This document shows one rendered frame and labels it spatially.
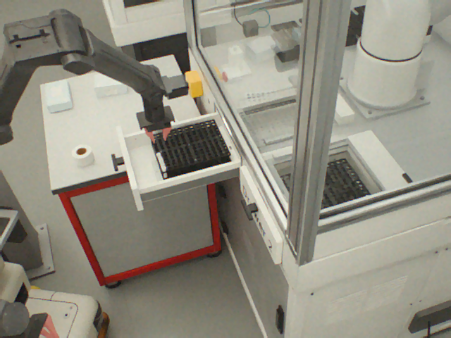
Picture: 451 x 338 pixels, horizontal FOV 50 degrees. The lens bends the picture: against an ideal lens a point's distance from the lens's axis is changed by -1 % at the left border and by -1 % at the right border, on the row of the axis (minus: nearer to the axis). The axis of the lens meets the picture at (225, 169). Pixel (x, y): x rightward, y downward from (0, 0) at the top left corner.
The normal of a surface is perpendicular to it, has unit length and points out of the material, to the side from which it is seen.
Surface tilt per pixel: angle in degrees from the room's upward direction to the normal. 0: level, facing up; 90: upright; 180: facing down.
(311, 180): 90
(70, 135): 0
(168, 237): 90
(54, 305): 0
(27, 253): 90
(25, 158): 0
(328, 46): 90
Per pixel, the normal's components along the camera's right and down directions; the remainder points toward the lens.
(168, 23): 0.31, 0.69
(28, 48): 0.22, -0.22
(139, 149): -0.04, -0.68
